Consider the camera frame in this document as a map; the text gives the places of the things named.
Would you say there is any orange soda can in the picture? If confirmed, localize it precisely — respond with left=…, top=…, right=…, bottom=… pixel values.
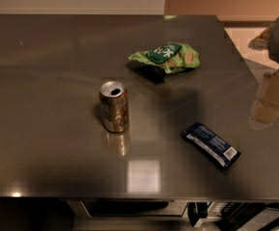
left=99, top=81, right=129, bottom=133

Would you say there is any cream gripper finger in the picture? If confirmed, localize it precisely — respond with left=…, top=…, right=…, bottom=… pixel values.
left=249, top=68, right=279, bottom=129
left=248, top=27, right=271, bottom=50

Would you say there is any green rice chip bag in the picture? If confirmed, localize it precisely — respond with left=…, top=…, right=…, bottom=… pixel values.
left=128, top=42, right=200, bottom=75

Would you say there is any dark blue snack packet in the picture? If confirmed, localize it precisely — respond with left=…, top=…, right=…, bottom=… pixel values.
left=181, top=122, right=241, bottom=170

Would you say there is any drawer under table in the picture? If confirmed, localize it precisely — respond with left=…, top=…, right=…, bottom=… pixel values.
left=66, top=200, right=188, bottom=218

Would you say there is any dark clutter under table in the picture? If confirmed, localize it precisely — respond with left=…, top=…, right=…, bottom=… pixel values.
left=187, top=202, right=279, bottom=231

